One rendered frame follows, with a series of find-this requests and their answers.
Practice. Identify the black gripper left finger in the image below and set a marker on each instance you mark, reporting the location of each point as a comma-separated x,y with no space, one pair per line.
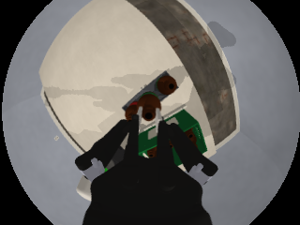
92,163

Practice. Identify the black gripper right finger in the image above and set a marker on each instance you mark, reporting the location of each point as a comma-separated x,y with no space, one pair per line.
196,164

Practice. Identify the green bottle crate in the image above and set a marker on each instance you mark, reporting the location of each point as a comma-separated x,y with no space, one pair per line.
148,138

